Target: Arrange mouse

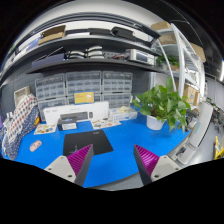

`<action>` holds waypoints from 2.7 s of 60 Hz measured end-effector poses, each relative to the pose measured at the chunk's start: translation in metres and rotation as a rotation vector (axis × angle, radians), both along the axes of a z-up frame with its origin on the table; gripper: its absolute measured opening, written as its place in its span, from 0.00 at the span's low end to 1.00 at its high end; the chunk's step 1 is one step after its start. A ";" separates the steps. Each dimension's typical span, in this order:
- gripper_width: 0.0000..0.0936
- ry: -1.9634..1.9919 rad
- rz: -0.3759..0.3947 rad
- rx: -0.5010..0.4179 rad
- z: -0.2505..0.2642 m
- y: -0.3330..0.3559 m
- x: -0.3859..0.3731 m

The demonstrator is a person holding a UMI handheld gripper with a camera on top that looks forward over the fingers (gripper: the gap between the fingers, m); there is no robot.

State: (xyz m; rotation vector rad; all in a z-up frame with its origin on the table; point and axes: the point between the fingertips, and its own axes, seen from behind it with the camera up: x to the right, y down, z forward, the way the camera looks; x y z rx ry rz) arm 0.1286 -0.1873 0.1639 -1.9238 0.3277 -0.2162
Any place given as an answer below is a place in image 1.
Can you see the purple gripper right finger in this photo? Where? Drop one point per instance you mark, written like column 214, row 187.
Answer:
column 151, row 166

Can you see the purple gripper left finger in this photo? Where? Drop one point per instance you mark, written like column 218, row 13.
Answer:
column 74, row 167

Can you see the black mouse pad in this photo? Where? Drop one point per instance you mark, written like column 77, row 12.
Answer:
column 77, row 141

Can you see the pink computer mouse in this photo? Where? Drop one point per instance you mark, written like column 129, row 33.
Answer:
column 34, row 146

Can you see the white plant pot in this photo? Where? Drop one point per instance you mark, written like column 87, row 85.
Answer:
column 153, row 123

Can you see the small black white box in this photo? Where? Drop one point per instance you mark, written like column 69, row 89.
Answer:
column 66, row 124

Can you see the sticker sheet right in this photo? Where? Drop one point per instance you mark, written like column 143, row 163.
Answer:
column 99, row 124

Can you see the sticker sheet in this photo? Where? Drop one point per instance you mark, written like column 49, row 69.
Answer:
column 45, row 129
column 99, row 124

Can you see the sticker sheet left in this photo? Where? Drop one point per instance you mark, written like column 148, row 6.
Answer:
column 45, row 129

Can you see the white keyboard box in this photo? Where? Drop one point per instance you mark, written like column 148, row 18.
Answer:
column 83, row 112

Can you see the white blue flat box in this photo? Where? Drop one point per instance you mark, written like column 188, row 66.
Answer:
column 122, row 114

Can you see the green potted plant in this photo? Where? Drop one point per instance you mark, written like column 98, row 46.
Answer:
column 165, row 104

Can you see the patterned fabric bag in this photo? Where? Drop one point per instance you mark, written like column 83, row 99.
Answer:
column 23, row 122

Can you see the yellow card sign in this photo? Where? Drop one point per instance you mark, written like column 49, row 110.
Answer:
column 83, row 97

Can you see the grey drawer organizer left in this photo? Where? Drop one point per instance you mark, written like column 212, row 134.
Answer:
column 50, row 92

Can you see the grey drawer organizer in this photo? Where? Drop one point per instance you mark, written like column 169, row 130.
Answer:
column 50, row 92
column 84, row 81
column 116, row 88

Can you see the cardboard box on rack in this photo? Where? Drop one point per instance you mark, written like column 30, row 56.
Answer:
column 192, row 95

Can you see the grey drawer organizer middle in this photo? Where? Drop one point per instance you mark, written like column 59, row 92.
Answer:
column 84, row 81

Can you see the grey drawer organizer right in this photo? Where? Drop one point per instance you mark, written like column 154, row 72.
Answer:
column 116, row 88

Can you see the wooden framed box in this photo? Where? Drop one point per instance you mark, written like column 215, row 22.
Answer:
column 20, row 94

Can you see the white metal rack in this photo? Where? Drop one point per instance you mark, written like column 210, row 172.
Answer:
column 172, row 43

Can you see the grey electronic instrument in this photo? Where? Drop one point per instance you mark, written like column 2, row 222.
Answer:
column 139, row 56

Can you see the cardboard box on shelf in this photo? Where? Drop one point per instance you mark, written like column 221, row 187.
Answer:
column 52, row 34

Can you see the dark wall shelf unit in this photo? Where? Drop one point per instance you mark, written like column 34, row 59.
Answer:
column 86, row 31

